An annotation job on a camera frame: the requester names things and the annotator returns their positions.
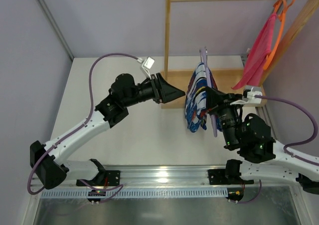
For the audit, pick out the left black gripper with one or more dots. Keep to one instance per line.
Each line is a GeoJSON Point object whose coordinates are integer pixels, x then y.
{"type": "Point", "coordinates": [158, 88]}

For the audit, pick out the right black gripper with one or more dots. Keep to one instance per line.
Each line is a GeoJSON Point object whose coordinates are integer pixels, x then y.
{"type": "Point", "coordinates": [223, 103]}

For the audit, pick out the blue patterned trousers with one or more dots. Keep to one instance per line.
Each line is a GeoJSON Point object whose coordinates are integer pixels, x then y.
{"type": "Point", "coordinates": [195, 102]}

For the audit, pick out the lilac clothes hanger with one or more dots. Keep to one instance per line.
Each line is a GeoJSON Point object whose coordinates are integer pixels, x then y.
{"type": "Point", "coordinates": [203, 56]}

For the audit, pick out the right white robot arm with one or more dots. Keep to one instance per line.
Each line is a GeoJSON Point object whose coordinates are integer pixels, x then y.
{"type": "Point", "coordinates": [276, 153]}

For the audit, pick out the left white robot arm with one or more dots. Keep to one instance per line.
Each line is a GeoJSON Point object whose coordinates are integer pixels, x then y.
{"type": "Point", "coordinates": [50, 160]}

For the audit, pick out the orange clothes hanger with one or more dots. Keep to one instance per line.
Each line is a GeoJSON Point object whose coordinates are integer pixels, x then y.
{"type": "Point", "coordinates": [280, 9]}

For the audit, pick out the wooden clothes rack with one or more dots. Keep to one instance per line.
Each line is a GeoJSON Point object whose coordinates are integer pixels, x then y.
{"type": "Point", "coordinates": [227, 67]}

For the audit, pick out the pink cloth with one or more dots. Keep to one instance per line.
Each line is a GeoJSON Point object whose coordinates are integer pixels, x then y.
{"type": "Point", "coordinates": [253, 68]}

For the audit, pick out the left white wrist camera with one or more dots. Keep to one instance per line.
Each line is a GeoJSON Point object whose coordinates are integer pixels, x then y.
{"type": "Point", "coordinates": [145, 66]}

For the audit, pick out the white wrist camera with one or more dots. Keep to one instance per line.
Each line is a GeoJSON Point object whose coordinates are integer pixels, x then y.
{"type": "Point", "coordinates": [249, 97]}
{"type": "Point", "coordinates": [145, 66]}

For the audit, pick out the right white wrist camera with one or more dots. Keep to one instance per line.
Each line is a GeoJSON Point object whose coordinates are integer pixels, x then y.
{"type": "Point", "coordinates": [249, 97]}

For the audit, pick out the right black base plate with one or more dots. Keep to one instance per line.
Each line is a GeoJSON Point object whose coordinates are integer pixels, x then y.
{"type": "Point", "coordinates": [218, 177]}

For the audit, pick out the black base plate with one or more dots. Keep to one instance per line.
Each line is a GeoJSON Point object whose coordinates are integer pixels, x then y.
{"type": "Point", "coordinates": [112, 178]}
{"type": "Point", "coordinates": [218, 177]}

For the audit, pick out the aluminium mounting rail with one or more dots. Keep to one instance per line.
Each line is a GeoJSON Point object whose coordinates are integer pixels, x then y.
{"type": "Point", "coordinates": [171, 175]}

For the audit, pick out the slotted cable duct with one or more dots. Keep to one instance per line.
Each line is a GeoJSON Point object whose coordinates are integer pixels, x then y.
{"type": "Point", "coordinates": [136, 193]}

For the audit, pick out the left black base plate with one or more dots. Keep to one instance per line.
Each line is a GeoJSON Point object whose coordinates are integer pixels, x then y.
{"type": "Point", "coordinates": [112, 178]}

